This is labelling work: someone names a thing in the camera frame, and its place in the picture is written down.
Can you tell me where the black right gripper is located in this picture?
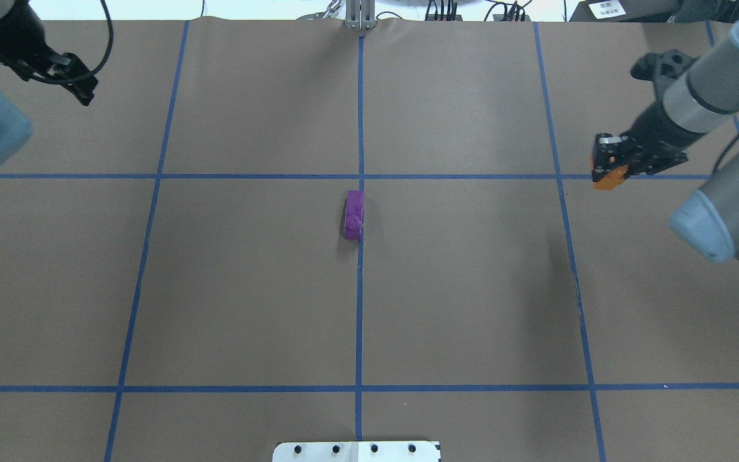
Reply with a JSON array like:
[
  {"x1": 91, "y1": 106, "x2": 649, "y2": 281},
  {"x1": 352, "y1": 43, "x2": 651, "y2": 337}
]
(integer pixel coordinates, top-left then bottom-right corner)
[{"x1": 591, "y1": 103, "x2": 690, "y2": 176}]

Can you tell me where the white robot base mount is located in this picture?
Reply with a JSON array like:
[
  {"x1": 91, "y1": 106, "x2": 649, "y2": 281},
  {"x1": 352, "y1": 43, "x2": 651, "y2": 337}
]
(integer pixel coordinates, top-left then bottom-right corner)
[{"x1": 271, "y1": 440, "x2": 442, "y2": 461}]

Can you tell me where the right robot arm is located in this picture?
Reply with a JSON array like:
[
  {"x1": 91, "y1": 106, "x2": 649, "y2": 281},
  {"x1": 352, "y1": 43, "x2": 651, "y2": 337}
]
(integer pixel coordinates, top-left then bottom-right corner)
[{"x1": 590, "y1": 19, "x2": 739, "y2": 264}]

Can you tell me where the purple trapezoid block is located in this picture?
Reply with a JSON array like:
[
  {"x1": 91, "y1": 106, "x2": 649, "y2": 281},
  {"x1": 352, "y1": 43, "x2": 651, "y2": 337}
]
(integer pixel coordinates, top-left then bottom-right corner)
[{"x1": 341, "y1": 190, "x2": 366, "y2": 242}]

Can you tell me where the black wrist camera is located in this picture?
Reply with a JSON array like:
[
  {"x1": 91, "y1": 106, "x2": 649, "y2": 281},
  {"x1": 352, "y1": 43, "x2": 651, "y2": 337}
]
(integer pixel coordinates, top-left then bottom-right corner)
[{"x1": 629, "y1": 49, "x2": 698, "y2": 100}]

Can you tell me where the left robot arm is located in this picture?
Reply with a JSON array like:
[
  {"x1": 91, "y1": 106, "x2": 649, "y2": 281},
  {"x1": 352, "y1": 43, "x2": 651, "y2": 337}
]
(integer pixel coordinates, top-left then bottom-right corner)
[{"x1": 0, "y1": 1, "x2": 115, "y2": 167}]

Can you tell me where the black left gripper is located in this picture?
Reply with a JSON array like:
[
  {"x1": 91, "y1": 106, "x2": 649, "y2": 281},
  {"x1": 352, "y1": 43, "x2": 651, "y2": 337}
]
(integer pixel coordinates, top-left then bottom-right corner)
[{"x1": 8, "y1": 51, "x2": 99, "y2": 107}]

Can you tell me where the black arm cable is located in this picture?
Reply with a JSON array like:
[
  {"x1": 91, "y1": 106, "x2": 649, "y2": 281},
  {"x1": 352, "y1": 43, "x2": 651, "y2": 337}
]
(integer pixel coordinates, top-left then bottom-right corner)
[{"x1": 23, "y1": 0, "x2": 114, "y2": 85}]

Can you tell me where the orange trapezoid block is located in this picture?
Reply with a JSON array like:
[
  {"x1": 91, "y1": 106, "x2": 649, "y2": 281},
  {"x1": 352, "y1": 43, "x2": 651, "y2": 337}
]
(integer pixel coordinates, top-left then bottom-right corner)
[{"x1": 591, "y1": 166, "x2": 629, "y2": 192}]

